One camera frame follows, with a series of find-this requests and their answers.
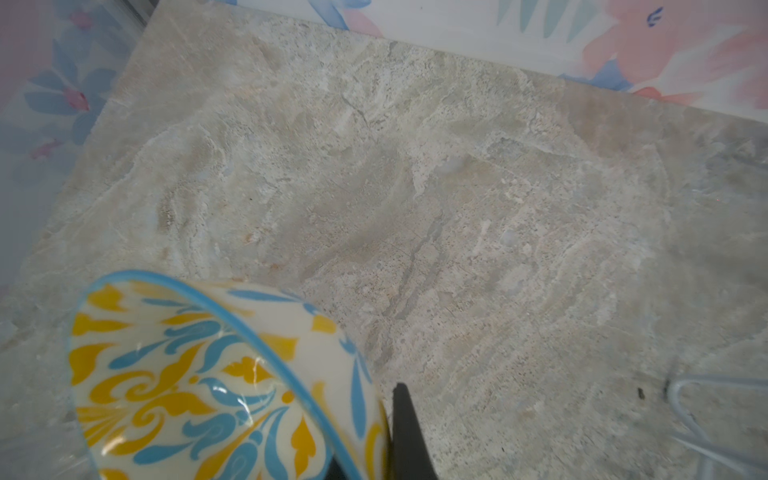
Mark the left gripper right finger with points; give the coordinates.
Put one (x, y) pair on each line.
(411, 459)

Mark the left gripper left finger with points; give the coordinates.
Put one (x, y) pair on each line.
(334, 471)

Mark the white wire dish rack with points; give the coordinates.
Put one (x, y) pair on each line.
(723, 422)

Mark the left corner aluminium post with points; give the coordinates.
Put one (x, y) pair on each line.
(141, 10)

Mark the yellow blue floral bowl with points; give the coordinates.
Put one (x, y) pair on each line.
(220, 380)

